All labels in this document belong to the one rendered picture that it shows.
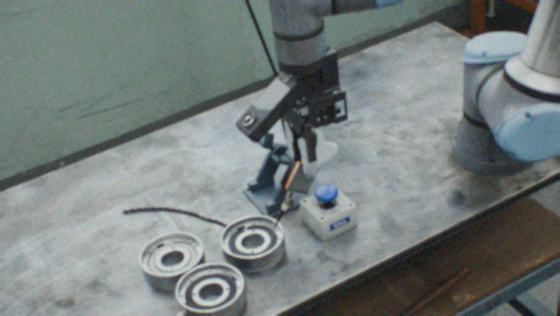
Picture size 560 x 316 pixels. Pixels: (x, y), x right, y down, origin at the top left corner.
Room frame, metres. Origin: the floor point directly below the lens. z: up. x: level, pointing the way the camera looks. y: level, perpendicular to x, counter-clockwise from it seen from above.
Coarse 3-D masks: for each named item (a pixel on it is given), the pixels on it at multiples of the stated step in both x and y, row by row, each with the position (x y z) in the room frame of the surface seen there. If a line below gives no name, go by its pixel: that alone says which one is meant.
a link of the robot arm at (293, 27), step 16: (272, 0) 1.03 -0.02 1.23; (288, 0) 1.01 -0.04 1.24; (304, 0) 1.01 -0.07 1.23; (320, 0) 1.01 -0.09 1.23; (272, 16) 1.03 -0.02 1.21; (288, 16) 1.01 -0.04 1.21; (304, 16) 1.01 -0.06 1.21; (320, 16) 1.02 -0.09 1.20; (272, 32) 1.04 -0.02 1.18; (288, 32) 1.01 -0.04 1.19; (304, 32) 1.01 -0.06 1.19; (320, 32) 1.02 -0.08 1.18
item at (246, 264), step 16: (240, 224) 1.05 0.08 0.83; (272, 224) 1.04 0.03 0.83; (224, 240) 1.01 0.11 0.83; (240, 240) 1.01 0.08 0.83; (256, 240) 1.02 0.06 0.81; (224, 256) 0.98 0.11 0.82; (240, 256) 0.96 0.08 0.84; (256, 256) 0.95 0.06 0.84; (272, 256) 0.96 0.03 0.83; (256, 272) 0.96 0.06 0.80
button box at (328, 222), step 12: (300, 204) 1.07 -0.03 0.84; (312, 204) 1.06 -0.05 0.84; (324, 204) 1.05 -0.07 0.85; (336, 204) 1.05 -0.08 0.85; (348, 204) 1.04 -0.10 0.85; (312, 216) 1.03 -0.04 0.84; (324, 216) 1.02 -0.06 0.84; (336, 216) 1.02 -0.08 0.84; (348, 216) 1.03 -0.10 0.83; (312, 228) 1.04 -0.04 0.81; (324, 228) 1.01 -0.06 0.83; (336, 228) 1.02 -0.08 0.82; (348, 228) 1.03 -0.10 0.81; (324, 240) 1.01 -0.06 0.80
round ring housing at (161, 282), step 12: (156, 240) 1.03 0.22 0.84; (168, 240) 1.04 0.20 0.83; (180, 240) 1.03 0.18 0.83; (192, 240) 1.03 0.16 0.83; (144, 252) 1.01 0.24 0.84; (168, 252) 1.01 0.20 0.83; (180, 252) 1.00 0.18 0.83; (144, 264) 0.98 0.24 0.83; (156, 264) 0.98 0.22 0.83; (168, 264) 1.00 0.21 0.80; (180, 264) 0.97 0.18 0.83; (144, 276) 0.96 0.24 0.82; (156, 276) 0.94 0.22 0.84; (168, 276) 0.94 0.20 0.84; (180, 276) 0.94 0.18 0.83; (156, 288) 0.95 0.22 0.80; (168, 288) 0.94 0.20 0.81
